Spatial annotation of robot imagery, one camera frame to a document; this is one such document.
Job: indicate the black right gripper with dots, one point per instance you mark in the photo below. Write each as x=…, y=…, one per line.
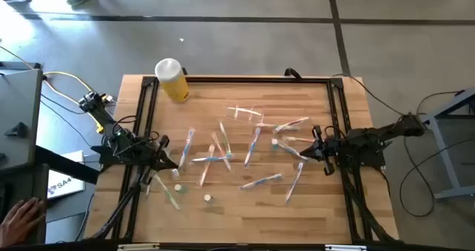
x=332, y=150

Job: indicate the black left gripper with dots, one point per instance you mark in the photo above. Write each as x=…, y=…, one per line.
x=157, y=154

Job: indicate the orange toothbrush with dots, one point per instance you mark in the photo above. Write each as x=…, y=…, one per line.
x=206, y=165
x=297, y=139

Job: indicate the teal mouthwash bottle white cap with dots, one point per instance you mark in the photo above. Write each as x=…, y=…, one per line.
x=179, y=188
x=208, y=198
x=274, y=142

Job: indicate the red toothbrush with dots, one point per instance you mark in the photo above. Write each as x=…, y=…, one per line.
x=219, y=147

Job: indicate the green toothbrush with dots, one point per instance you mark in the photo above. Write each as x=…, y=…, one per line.
x=167, y=191
x=267, y=125
x=225, y=139

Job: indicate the clear acrylic organizer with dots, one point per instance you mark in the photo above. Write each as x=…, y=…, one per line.
x=241, y=118

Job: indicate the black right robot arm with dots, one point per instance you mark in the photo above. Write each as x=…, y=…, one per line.
x=371, y=139

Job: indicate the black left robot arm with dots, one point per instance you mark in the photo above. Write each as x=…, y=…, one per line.
x=126, y=149

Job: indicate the pale toothbrush in clear wrapper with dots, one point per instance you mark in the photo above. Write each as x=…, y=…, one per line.
x=149, y=188

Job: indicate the yellow canister with white lid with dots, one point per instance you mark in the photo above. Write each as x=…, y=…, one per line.
x=174, y=87

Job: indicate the black beam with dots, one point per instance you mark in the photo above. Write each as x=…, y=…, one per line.
x=67, y=165

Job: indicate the white printed box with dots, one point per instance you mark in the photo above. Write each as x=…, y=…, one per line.
x=67, y=186

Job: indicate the dark desk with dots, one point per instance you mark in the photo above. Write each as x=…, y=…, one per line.
x=22, y=180

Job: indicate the person's hand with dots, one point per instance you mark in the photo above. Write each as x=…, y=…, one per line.
x=18, y=221

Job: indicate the grey metal case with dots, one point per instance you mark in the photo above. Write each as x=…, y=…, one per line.
x=18, y=95

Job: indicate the white end bracket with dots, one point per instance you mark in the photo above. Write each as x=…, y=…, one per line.
x=345, y=247
x=139, y=247

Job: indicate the grey metal table frame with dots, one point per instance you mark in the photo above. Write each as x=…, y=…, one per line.
x=445, y=158

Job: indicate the small black bracket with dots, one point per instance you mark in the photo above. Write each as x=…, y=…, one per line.
x=16, y=130

